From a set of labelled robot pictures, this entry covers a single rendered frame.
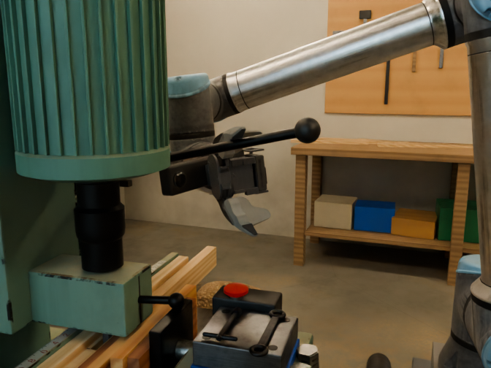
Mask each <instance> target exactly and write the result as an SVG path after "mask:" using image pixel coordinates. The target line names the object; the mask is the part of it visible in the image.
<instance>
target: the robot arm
mask: <svg viewBox="0 0 491 368"><path fill-rule="evenodd" d="M462 43H465V46H466V47H467V54H468V77H469V89H470V100H471V123H472V135H473V158H474V170H475V182H476V204H477V216H478V228H479V251H480V254H476V255H467V256H463V257H462V258H460V260H459V261H458V266H457V270H456V281H455V289H454V303H453V311H452V325H451V333H450V336H449V338H448V340H447V341H446V343H445V345H444V347H443V348H442V350H441V352H440V354H439V357H438V368H491V0H424V1H423V2H421V3H419V4H415V5H414V6H411V7H408V8H405V9H402V10H400V11H397V12H394V13H392V14H389V15H386V16H383V17H382V18H378V19H375V20H372V21H370V22H368V23H364V24H362V25H360V26H356V27H354V28H350V29H349V30H346V31H342V32H340V33H338V34H335V35H332V36H330V37H327V38H324V39H321V40H319V41H316V42H313V43H310V44H309V45H305V46H302V47H299V48H297V49H295V50H291V51H289V52H287V53H283V54H281V55H277V56H276V57H273V58H269V59H267V60H265V61H262V62H259V63H257V64H254V65H251V66H248V67H246V68H243V69H240V70H237V71H236V72H232V73H230V72H229V73H226V74H223V75H221V76H218V77H215V78H213V79H210V80H209V77H208V75H207V74H206V73H198V74H186V75H180V76H174V77H168V78H167V82H168V105H169V128H170V150H171V151H170V152H175V151H179V150H186V149H190V148H194V147H201V146H205V145H212V144H216V143H220V142H226V141H230V140H234V139H241V138H245V137H252V136H256V135H260V134H262V132H261V131H249V130H246V128H245V126H236V127H233V128H231V129H228V130H226V131H225V132H223V133H220V134H219V135H218V136H217V137H216V135H215V129H214V123H217V122H219V121H222V120H224V119H225V118H228V117H230V116H233V115H236V114H238V113H241V112H243V111H244V110H248V109H251V108H253V107H256V106H259V105H261V104H265V103H268V102H270V101H274V100H276V99H279V98H282V97H285V96H288V95H291V94H293V93H296V92H299V91H303V90H305V89H308V88H312V87H314V86H316V85H320V84H322V83H326V82H329V81H331V80H334V79H337V78H339V77H343V76H346V75H348V74H352V73H355V72H358V71H360V70H363V69H367V68H369V67H372V66H375V65H377V64H381V63H383V62H386V61H390V60H392V59H395V58H398V57H401V56H403V55H407V54H409V53H413V52H415V51H418V50H421V49H424V48H426V47H430V46H433V45H435V46H437V47H440V48H442V49H444V50H445V49H448V48H450V47H454V46H456V45H460V44H462ZM263 150H264V148H257V147H247V148H241V149H237V150H231V151H226V152H222V153H215V154H211V155H207V156H200V157H196V158H189V159H185V160H180V161H173V162H170V166H169V167H168V168H166V169H164V170H161V171H159V177H160V182H161V192H162V194H163V195H164V196H175V195H178V194H180V193H185V192H187V191H192V190H194V189H197V190H199V191H202V192H204V193H208V194H209V195H213V196H214V197H215V198H216V200H217V202H218V204H219V206H220V208H221V211H222V212H223V214H224V216H225V218H226V219H227V220H228V221H229V222H230V223H231V224H232V225H233V226H235V227H236V228H238V229H239V230H241V231H242V232H244V233H246V234H247V235H249V236H252V237H256V236H257V232H256V230H255V228H254V226H255V225H256V224H258V223H261V222H263V221H265V220H267V219H269V218H270V216H271V214H270V212H269V210H267V209H265V208H261V207H254V206H252V205H251V203H250V202H249V200H247V198H245V197H241V196H238V197H235V198H232V197H233V196H234V194H237V193H245V195H247V196H248V195H252V194H259V193H267V192H269V191H268V190H266V189H267V174H266V167H264V156H263V155H259V154H254V153H253V152H257V151H263ZM244 152H249V154H244Z"/></svg>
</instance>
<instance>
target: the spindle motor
mask: <svg viewBox="0 0 491 368"><path fill-rule="evenodd" d="M0 2H1V16H2V25H3V32H4V46H5V55H6V62H7V76H8V85H9V99H10V107H11V115H12V129H13V137H14V145H15V150H16V151H15V163H16V171H17V173H18V174H19V175H21V176H24V177H30V178H34V179H38V180H46V181H51V182H60V183H96V182H107V181H115V180H127V179H132V178H136V177H142V176H146V175H149V174H152V173H154V172H159V171H161V170H164V169H166V168H168V167H169V166H170V147H169V144H170V128H169V105H168V82H167V36H166V13H165V0H0Z"/></svg>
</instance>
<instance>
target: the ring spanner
mask: <svg viewBox="0 0 491 368"><path fill-rule="evenodd" d="M274 314H281V315H274ZM269 316H270V317H271V319H270V322H269V323H268V325H267V327H266V329H265V331H264V333H263V334H262V336H261V338H260V340H259V342H258V343H257V344H255V345H252V346H251V347H250V348H249V353H250V354H251V355H252V356H254V357H264V356H266V355H267V354H268V353H269V349H268V347H267V344H268V342H269V340H270V338H271V336H272V334H273V332H274V330H275V328H276V326H277V324H278V322H279V320H280V319H284V318H285V317H286V313H285V312H284V311H283V310H271V311H270V312H269ZM256 349H261V350H263V351H262V352H256V351H254V350H256Z"/></svg>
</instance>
